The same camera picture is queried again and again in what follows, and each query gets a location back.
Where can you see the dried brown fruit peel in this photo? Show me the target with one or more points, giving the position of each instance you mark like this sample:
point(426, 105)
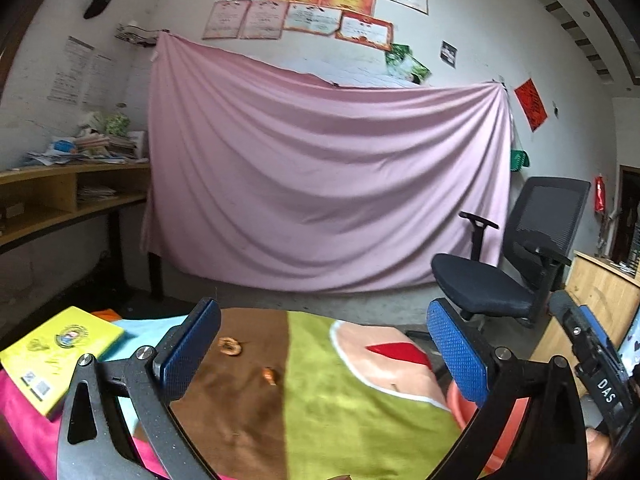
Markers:
point(230, 347)

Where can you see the small orange peel piece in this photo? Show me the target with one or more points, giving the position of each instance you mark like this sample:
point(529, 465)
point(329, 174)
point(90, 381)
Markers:
point(270, 376)

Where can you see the green photo poster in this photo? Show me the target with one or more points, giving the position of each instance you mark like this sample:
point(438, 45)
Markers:
point(407, 62)

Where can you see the pink plastic basin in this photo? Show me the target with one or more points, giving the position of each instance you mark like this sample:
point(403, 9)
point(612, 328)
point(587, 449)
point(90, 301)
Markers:
point(455, 410)

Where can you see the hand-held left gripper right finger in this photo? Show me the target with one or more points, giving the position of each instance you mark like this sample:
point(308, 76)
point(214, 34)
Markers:
point(457, 355)

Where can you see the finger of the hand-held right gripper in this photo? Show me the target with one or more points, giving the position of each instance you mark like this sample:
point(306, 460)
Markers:
point(567, 317)
point(602, 340)

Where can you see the black hanging object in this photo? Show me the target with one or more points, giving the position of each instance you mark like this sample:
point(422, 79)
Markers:
point(97, 2)

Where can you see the pile of papers and books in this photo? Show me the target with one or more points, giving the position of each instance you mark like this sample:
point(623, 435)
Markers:
point(95, 142)

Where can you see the yellow book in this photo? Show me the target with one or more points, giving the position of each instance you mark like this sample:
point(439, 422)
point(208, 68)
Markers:
point(55, 345)

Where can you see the light wooden cabinet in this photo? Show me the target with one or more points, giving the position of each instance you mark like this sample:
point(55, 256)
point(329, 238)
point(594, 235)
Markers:
point(600, 285)

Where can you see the white paper wall notice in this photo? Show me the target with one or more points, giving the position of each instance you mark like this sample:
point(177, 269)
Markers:
point(70, 70)
point(99, 77)

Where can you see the wooden wall shelf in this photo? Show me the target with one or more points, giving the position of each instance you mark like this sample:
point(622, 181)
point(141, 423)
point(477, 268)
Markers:
point(40, 180)

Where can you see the papers inside shelf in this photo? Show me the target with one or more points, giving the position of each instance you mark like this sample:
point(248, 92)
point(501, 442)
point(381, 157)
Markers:
point(95, 194)

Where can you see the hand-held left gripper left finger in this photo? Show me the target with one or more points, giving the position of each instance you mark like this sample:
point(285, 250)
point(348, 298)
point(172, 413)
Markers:
point(192, 350)

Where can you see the colourful patchwork blanket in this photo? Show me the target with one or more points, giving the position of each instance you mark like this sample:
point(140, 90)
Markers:
point(320, 410)

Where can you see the pink hanging cloth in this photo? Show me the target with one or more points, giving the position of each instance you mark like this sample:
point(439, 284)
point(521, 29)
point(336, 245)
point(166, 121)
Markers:
point(325, 175)

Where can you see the orange item on floor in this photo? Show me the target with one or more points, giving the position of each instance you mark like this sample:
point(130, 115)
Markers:
point(106, 314)

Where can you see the red paper wall decoration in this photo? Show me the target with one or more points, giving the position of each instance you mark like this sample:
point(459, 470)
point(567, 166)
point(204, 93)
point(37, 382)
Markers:
point(531, 102)

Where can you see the group of wall certificates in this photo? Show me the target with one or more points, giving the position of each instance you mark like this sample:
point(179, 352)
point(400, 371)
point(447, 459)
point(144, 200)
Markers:
point(310, 0)

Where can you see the small black wall poster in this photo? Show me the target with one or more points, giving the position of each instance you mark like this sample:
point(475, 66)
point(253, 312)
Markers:
point(448, 54)

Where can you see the person's right hand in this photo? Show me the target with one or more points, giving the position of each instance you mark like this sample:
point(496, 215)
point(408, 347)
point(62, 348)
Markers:
point(600, 455)

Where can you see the black office chair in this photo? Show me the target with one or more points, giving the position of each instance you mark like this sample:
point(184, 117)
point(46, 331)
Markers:
point(480, 280)

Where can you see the red hanging ornament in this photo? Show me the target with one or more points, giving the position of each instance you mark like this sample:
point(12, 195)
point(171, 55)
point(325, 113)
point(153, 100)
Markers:
point(599, 192)

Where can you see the green hanging item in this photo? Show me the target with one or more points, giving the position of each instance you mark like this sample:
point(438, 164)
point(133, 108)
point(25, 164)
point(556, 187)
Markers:
point(519, 159)

